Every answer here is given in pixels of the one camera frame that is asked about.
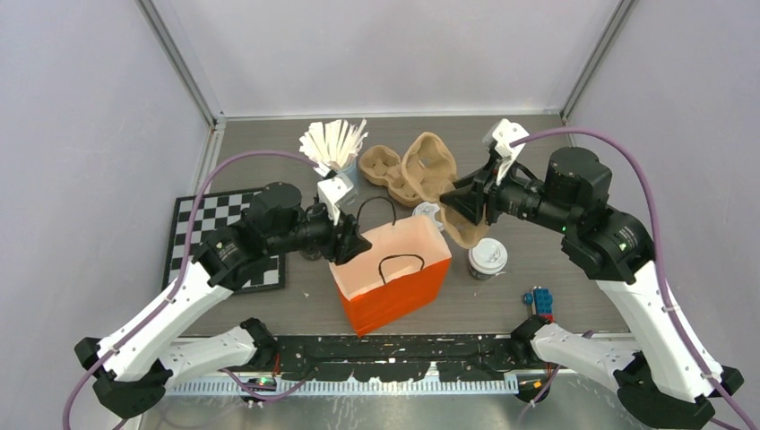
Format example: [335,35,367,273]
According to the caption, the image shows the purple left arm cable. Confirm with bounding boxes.
[61,149,322,430]

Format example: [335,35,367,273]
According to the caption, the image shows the white wooden stir sticks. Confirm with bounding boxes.
[298,118,368,175]

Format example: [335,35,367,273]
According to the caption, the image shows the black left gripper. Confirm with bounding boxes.
[267,197,373,263]

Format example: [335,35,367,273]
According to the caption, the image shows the black white chessboard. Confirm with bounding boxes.
[161,188,287,296]

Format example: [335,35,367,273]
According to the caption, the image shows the black paper coffee cup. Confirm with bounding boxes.
[468,266,502,281]

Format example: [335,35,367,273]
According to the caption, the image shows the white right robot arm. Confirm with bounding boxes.
[440,147,744,429]

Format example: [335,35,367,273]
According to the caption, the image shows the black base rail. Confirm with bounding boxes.
[216,333,571,384]

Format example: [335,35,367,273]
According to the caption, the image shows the light blue cup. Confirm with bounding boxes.
[337,159,359,189]

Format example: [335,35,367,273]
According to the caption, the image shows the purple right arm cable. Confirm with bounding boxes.
[510,127,758,430]

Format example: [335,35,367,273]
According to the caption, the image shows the brown cardboard cup carrier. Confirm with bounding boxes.
[358,145,422,208]

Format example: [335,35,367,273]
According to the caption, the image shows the single brown cup carrier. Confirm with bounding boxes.
[401,132,489,249]

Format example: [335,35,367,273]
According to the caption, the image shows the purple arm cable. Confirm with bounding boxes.
[61,149,322,430]
[510,127,758,430]

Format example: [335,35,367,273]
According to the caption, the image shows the orange paper bag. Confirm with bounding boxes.
[329,210,452,337]

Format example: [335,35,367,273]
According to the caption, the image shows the white coffee cup lid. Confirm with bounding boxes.
[467,237,508,273]

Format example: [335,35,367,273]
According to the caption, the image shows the blue toy block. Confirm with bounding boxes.
[522,287,555,323]

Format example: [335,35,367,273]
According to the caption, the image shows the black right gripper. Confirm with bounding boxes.
[441,150,576,233]

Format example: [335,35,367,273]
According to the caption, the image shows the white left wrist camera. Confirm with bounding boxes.
[317,173,358,226]

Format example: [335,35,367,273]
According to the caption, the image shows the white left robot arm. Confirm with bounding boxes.
[74,176,371,419]

